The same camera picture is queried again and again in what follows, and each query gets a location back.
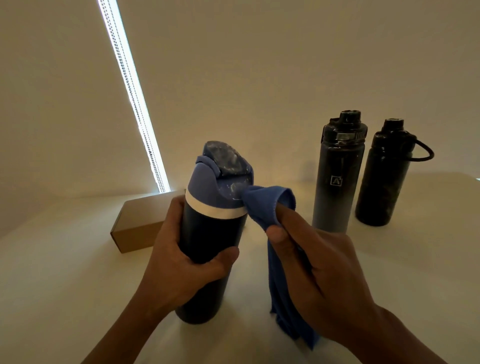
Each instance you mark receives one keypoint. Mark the person's right hand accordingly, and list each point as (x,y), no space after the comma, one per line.
(330,285)

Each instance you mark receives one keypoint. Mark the person's left hand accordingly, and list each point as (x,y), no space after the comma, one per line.
(168,273)

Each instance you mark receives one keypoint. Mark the blue cloth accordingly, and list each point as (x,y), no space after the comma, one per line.
(285,300)

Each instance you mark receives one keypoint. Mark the brown paper box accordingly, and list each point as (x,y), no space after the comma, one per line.
(138,221)

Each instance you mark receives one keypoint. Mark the navy bottle with blue lid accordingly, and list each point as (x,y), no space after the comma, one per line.
(213,232)

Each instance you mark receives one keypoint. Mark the black grey gradient bottle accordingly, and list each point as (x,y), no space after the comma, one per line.
(337,180)

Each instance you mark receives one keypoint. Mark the person's right forearm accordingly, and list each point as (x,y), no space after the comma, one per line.
(397,341)

